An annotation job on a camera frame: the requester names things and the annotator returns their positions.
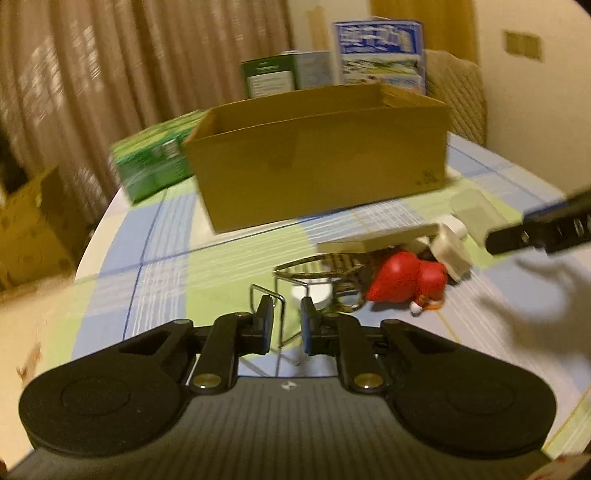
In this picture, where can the flat wooden board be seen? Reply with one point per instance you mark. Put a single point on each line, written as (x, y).
(383, 237)

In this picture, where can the pale blue milk carton case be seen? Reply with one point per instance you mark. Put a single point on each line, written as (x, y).
(286, 71)

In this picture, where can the wall switch plate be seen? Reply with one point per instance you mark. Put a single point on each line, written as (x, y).
(522, 45)

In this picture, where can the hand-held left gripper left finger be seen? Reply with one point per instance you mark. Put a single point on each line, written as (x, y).
(265, 323)

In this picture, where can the plaid tablecloth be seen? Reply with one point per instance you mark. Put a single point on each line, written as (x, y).
(161, 258)

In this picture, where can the green drink carton case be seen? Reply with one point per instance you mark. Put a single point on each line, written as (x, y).
(147, 157)

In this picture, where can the clear pack of floss picks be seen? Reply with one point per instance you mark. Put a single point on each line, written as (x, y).
(475, 212)

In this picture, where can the white power adapter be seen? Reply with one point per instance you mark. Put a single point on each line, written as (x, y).
(450, 251)

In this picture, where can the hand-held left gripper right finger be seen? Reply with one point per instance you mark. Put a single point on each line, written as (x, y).
(306, 325)

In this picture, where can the brown cardboard floor box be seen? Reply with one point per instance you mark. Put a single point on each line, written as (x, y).
(32, 230)

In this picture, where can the dark blue milk carton case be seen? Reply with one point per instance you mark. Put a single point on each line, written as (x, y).
(381, 50)

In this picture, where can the red toy figurine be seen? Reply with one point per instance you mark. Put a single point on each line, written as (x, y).
(401, 279)

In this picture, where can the beige patterned curtain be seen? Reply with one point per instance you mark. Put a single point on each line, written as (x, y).
(115, 69)

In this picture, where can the beige quilted chair cushion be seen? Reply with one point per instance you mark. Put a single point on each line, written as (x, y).
(461, 97)

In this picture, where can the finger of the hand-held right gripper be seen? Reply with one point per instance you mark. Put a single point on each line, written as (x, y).
(545, 230)

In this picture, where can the white round cap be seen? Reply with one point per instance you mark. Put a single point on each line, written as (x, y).
(318, 293)

